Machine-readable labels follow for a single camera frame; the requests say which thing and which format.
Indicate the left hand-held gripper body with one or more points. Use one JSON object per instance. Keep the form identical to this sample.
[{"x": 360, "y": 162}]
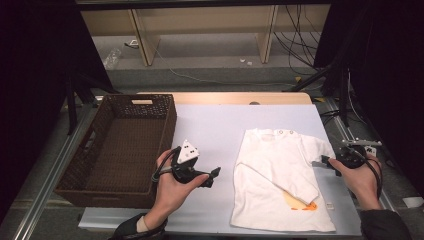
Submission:
[{"x": 187, "y": 152}]

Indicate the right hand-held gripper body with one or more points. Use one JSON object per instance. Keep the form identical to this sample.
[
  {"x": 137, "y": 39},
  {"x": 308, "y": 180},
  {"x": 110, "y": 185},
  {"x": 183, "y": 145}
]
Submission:
[{"x": 351, "y": 156}]

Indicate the white baby shirt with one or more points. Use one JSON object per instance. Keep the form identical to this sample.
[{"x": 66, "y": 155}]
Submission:
[{"x": 266, "y": 166}]

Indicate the brown woven basket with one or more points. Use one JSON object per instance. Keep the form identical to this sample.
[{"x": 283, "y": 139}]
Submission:
[{"x": 126, "y": 150}]

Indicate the person's right hand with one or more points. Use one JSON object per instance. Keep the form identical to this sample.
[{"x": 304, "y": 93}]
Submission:
[{"x": 363, "y": 183}]

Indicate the person's left hand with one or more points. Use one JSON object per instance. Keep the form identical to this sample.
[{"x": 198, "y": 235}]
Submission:
[{"x": 170, "y": 196}]

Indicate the white power strip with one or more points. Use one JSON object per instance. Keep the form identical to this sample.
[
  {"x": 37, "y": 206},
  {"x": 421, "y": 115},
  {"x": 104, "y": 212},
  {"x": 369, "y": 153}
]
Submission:
[{"x": 370, "y": 151}]

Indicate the small white tag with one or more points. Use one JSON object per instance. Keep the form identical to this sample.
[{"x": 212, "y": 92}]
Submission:
[{"x": 330, "y": 205}]

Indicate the yellow tape piece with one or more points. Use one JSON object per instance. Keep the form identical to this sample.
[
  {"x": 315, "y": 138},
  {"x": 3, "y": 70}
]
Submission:
[
  {"x": 297, "y": 79},
  {"x": 319, "y": 99}
]

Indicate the white paper slip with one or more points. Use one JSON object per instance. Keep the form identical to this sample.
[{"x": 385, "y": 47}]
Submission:
[{"x": 413, "y": 201}]

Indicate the dark table grommet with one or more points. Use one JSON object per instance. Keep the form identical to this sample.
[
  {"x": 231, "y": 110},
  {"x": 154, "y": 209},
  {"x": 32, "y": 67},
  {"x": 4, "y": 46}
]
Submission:
[{"x": 254, "y": 103}]

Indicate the black curtain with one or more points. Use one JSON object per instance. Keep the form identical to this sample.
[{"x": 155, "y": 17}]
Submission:
[
  {"x": 30, "y": 83},
  {"x": 393, "y": 83}
]

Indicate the wooden shelf unit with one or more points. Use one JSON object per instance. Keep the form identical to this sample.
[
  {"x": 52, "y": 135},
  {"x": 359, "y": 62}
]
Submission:
[{"x": 146, "y": 46}]

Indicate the clear plastic bag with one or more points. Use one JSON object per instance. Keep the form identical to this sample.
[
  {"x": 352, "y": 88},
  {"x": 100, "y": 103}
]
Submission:
[{"x": 111, "y": 59}]

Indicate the small white plug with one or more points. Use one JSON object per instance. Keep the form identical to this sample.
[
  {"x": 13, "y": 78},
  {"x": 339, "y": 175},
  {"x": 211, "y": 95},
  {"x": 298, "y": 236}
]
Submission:
[{"x": 133, "y": 43}]

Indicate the black crossbar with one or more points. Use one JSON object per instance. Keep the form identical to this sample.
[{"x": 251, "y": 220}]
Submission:
[{"x": 200, "y": 3}]

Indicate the aluminium floor rail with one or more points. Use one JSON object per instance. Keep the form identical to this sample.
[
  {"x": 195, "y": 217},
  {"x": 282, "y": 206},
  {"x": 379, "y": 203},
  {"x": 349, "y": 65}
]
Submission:
[
  {"x": 346, "y": 128},
  {"x": 50, "y": 186}
]

